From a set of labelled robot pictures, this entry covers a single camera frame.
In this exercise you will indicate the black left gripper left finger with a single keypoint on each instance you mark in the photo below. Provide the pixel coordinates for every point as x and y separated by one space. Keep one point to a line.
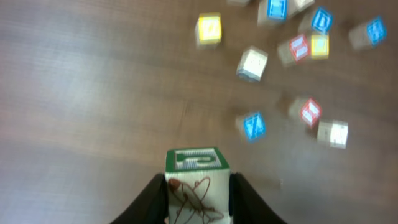
148 207

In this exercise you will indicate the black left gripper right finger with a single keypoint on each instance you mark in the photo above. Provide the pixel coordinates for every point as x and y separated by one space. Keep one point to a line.
246 206

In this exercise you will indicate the blue X letter block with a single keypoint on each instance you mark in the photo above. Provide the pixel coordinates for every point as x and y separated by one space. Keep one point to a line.
251 126

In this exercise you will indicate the red I block lower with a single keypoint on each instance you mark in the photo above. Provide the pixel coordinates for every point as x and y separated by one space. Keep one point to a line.
305 109

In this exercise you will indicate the red i block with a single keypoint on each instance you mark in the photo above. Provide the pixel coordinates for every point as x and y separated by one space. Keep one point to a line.
305 109
295 50

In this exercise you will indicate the white block blue 2 side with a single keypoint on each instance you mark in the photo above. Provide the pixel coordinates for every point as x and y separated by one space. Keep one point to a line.
252 64

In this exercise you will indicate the red I block upper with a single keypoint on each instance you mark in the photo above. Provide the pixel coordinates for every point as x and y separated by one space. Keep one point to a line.
295 50

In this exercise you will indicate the yellow top block by D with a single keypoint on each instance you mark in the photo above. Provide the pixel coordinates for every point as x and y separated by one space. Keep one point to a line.
320 46

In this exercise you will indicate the yellow S letter block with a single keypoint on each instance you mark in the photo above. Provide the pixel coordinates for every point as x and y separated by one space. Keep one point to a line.
208 30

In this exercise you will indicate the blue L letter block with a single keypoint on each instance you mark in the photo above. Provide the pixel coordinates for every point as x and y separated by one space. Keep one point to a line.
272 12

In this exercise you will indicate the blue D letter block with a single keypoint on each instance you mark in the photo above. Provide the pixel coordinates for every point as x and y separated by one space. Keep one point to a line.
319 20

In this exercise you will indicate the green Z letter block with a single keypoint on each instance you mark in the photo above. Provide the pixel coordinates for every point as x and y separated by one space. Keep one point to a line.
238 2

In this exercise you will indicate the white block green side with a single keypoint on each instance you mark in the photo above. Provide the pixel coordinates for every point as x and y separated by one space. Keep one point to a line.
296 6

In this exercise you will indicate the blue top block far right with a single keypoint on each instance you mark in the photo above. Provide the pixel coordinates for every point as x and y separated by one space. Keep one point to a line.
368 35

